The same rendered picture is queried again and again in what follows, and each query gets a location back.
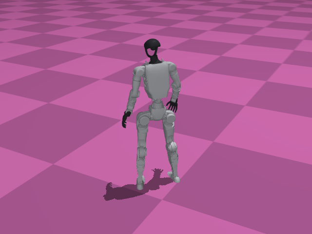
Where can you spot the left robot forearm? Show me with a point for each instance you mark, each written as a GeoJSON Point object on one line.
{"type": "Point", "coordinates": [131, 103]}

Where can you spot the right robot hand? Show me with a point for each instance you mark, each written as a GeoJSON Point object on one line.
{"type": "Point", "coordinates": [172, 104]}

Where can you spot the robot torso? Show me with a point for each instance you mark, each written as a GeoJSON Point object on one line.
{"type": "Point", "coordinates": [156, 84]}

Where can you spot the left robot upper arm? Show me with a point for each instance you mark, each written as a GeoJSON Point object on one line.
{"type": "Point", "coordinates": [138, 72]}

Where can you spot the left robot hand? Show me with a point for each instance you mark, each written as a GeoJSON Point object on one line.
{"type": "Point", "coordinates": [125, 117]}

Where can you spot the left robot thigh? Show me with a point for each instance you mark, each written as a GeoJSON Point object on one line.
{"type": "Point", "coordinates": [142, 120]}

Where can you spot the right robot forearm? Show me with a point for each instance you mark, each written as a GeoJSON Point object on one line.
{"type": "Point", "coordinates": [175, 94]}

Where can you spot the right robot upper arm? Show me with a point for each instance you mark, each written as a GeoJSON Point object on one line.
{"type": "Point", "coordinates": [174, 75]}

